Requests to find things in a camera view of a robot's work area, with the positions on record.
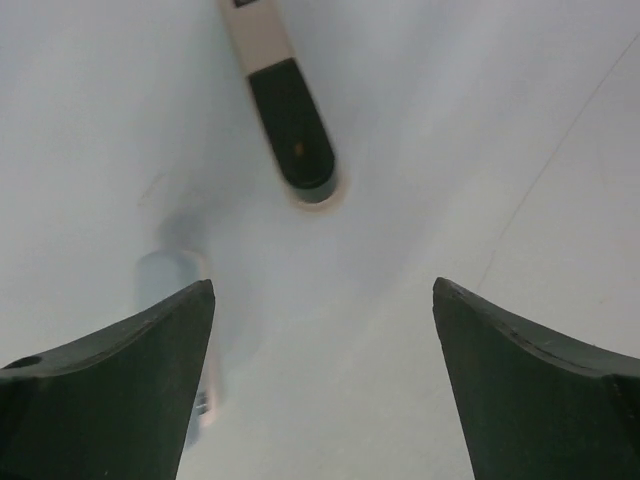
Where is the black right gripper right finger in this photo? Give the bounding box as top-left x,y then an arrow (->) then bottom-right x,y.
433,278 -> 639,479

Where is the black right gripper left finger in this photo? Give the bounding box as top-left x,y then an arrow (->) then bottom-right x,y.
1,280 -> 215,479

